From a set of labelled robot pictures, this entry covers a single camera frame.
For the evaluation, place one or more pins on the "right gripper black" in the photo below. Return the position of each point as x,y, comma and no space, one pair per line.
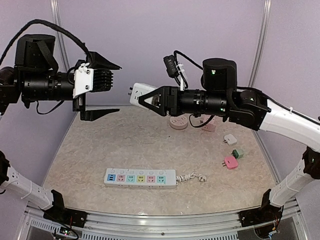
169,100

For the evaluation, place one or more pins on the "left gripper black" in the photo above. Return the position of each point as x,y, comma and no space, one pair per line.
89,115

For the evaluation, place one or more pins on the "white cube socket adapter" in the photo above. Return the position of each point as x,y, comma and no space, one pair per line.
138,90

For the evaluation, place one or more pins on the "pink cube socket adapter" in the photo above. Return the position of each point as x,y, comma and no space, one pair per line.
210,126

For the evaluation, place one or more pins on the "white multicolour power strip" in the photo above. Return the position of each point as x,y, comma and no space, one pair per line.
140,178

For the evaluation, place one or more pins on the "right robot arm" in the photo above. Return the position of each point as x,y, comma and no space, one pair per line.
251,108

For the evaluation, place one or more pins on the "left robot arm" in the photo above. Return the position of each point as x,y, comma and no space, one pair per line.
36,77

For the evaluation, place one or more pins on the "white flat plug adapter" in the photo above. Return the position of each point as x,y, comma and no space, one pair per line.
230,140

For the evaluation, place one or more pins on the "pink flat plug adapter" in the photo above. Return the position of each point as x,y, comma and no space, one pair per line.
230,162

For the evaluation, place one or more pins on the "green plug adapter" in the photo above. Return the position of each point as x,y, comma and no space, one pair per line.
237,153

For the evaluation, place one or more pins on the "round pink power socket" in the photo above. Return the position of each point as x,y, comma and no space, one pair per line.
178,122

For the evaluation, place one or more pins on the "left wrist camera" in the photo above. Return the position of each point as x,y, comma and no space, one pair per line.
87,80

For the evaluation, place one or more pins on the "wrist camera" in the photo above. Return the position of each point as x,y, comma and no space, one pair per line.
174,70
87,80

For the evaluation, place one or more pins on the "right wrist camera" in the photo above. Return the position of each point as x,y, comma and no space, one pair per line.
174,70

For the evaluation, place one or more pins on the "left aluminium frame post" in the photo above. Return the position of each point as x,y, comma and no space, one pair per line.
54,5

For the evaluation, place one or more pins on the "aluminium frame post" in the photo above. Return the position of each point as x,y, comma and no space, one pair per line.
54,5
261,42

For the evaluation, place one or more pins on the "right aluminium frame post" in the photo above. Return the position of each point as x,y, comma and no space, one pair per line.
261,42

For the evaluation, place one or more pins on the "front aluminium rail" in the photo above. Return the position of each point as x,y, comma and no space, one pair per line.
211,226

